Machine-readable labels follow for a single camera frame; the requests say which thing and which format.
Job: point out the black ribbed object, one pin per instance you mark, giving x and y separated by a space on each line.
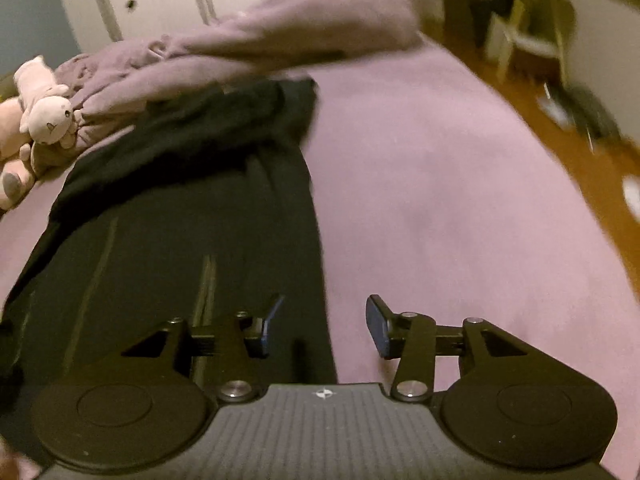
585 115

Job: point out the black zip jacket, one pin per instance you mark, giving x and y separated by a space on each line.
175 200

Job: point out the purple duvet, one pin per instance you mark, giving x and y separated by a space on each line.
280 20

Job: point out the white plush toy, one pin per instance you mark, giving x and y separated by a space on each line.
47 115

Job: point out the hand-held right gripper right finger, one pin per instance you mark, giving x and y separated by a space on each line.
377 325

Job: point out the white wooden side table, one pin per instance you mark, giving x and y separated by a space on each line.
535 30

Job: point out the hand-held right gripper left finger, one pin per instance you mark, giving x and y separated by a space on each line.
269 321

